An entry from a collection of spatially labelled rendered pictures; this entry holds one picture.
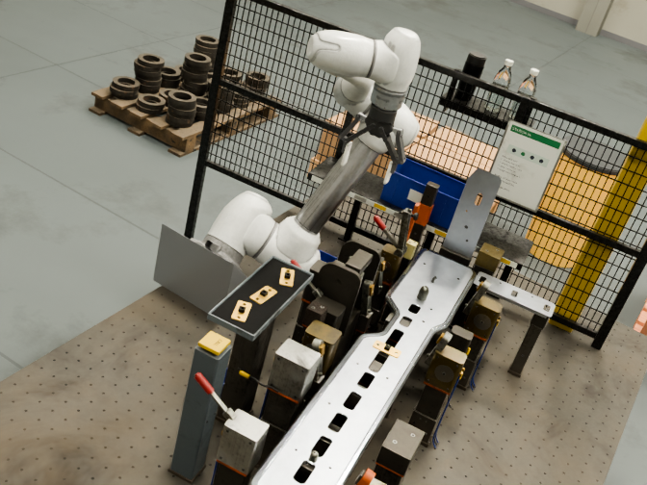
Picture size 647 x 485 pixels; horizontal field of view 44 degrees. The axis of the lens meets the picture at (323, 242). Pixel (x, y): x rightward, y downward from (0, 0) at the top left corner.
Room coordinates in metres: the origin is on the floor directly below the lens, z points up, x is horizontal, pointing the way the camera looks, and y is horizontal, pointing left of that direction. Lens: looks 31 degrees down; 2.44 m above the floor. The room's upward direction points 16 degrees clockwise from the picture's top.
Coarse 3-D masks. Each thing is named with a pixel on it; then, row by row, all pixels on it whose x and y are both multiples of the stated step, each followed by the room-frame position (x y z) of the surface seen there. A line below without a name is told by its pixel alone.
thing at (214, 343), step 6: (210, 336) 1.58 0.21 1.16; (216, 336) 1.58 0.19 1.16; (198, 342) 1.54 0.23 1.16; (204, 342) 1.55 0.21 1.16; (210, 342) 1.55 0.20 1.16; (216, 342) 1.56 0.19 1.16; (222, 342) 1.57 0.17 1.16; (228, 342) 1.57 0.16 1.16; (204, 348) 1.54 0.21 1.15; (210, 348) 1.53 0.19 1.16; (216, 348) 1.54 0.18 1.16; (222, 348) 1.54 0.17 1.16; (216, 354) 1.53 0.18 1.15
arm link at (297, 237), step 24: (408, 120) 2.55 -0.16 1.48; (360, 144) 2.53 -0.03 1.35; (384, 144) 2.52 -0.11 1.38; (408, 144) 2.55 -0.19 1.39; (336, 168) 2.53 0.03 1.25; (360, 168) 2.52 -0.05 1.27; (336, 192) 2.49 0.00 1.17; (312, 216) 2.48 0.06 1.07; (288, 240) 2.43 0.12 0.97; (312, 240) 2.46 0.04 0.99; (312, 264) 2.44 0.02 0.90
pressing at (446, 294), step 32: (416, 256) 2.52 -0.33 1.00; (416, 288) 2.32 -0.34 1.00; (448, 288) 2.37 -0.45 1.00; (416, 320) 2.13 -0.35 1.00; (448, 320) 2.18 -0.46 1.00; (352, 352) 1.88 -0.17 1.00; (384, 352) 1.92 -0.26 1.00; (416, 352) 1.97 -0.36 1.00; (352, 384) 1.74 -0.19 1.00; (384, 384) 1.78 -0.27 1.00; (320, 416) 1.58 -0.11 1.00; (352, 416) 1.62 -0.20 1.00; (384, 416) 1.66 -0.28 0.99; (288, 448) 1.44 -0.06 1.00; (352, 448) 1.50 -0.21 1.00; (256, 480) 1.31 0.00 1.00; (288, 480) 1.34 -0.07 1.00; (320, 480) 1.37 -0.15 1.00
